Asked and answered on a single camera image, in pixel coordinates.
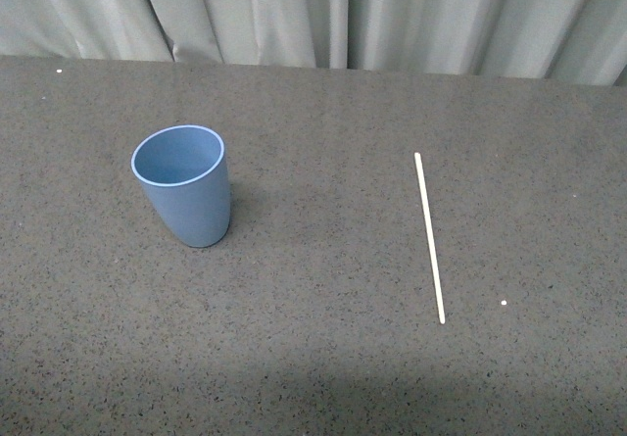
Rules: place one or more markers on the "white chopstick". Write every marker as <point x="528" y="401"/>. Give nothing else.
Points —
<point x="430" y="236"/>

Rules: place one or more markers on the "blue plastic cup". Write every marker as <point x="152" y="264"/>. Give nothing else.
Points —
<point x="183" y="172"/>

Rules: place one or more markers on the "grey curtain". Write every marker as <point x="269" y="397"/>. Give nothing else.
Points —
<point x="577" y="41"/>

